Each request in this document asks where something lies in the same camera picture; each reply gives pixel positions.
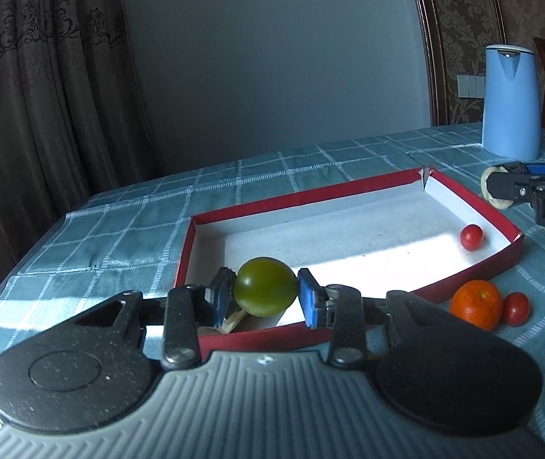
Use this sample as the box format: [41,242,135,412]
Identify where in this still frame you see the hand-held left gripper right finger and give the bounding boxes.
[298,268,456,370]

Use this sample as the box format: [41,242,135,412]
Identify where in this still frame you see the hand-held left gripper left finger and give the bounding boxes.
[74,267,238,370]

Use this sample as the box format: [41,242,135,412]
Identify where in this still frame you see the brown sugarcane chunk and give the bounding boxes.
[199,308,249,334]

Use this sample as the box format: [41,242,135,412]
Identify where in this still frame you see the green round fruit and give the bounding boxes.
[233,257,299,317]

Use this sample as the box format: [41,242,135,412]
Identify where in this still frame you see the red cherry tomato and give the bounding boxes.
[501,292,530,327]
[460,224,484,251]

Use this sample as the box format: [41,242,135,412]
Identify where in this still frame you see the red shallow cardboard box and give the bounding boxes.
[176,166,525,360]

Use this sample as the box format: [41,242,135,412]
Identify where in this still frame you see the orange mandarin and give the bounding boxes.
[449,280,503,332]

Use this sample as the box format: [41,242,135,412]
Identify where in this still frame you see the blue electric kettle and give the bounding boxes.
[481,44,541,162]

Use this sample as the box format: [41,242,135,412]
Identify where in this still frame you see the teal checked tablecloth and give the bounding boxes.
[0,123,545,445]

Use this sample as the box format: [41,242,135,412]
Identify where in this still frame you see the brown patterned curtain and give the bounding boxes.
[0,0,164,271]

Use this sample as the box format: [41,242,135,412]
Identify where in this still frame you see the white wall switch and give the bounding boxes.
[458,75,486,98]

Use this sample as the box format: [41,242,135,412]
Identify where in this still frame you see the wooden wall trim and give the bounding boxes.
[406,0,509,128]

